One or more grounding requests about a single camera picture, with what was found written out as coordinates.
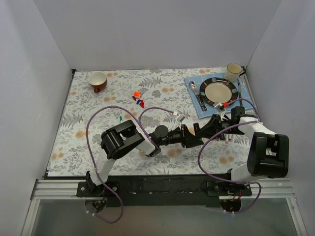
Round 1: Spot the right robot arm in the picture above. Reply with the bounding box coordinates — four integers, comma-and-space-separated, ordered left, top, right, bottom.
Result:
193, 106, 289, 196

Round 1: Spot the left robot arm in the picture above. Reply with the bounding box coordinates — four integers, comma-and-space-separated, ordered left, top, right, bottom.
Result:
86, 120, 204, 197

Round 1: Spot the blue checked placemat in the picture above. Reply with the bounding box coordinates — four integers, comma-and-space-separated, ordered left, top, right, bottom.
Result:
184, 72, 253, 119

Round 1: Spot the black rimmed beige plate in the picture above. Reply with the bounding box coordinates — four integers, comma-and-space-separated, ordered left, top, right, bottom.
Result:
199, 77, 238, 106

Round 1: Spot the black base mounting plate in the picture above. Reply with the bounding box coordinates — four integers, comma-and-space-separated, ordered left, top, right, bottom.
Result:
76, 175, 252, 207

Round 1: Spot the cream enamel mug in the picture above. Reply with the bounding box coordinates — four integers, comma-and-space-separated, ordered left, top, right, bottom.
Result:
224, 63, 246, 83

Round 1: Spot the red ceramic cup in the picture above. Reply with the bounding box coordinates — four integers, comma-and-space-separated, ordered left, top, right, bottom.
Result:
88, 72, 107, 93

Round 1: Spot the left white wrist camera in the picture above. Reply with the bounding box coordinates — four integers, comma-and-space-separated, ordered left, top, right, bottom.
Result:
173, 111, 186, 124

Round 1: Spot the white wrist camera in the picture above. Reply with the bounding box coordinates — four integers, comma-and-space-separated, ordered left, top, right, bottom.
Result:
213, 102, 229, 119
173, 111, 186, 124

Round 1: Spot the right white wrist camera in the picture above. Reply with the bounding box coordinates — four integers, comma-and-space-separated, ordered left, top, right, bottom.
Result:
213, 102, 229, 119

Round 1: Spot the steel fork patterned handle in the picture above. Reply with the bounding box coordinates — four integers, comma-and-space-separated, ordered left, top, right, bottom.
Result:
195, 94, 207, 111

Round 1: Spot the steel spoon patterned handle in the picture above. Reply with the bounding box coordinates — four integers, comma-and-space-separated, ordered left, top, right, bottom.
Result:
189, 81, 199, 97

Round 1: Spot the steel knife patterned handle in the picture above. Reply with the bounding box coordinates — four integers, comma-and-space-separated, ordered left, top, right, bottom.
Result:
237, 80, 243, 107

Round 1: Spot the aluminium frame rail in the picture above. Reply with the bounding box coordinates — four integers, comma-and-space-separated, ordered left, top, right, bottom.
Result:
31, 179, 83, 200

